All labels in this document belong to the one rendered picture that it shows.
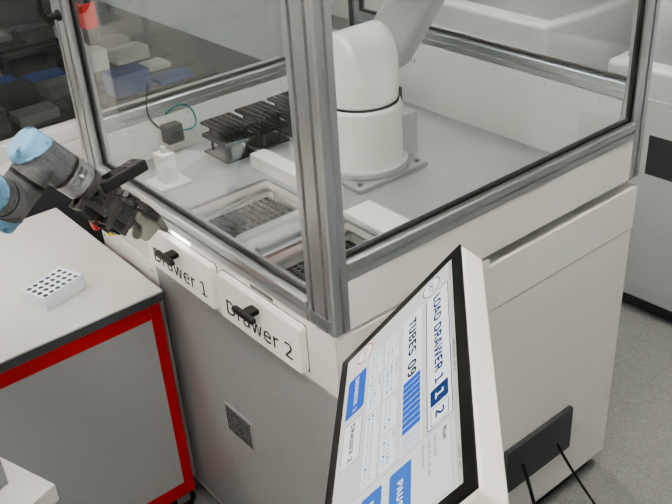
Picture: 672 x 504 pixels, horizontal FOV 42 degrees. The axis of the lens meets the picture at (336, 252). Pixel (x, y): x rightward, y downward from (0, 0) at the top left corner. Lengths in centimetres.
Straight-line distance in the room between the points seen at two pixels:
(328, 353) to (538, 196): 59
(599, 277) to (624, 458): 73
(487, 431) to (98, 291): 136
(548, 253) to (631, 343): 128
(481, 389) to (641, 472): 169
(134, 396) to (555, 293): 107
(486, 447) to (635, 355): 220
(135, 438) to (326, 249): 103
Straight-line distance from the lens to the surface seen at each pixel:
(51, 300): 220
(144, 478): 248
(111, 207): 179
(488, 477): 101
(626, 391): 306
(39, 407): 220
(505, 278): 195
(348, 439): 134
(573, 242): 211
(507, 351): 208
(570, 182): 201
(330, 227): 151
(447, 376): 118
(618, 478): 275
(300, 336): 170
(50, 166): 172
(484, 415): 109
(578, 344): 233
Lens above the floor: 190
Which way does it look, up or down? 31 degrees down
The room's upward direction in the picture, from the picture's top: 4 degrees counter-clockwise
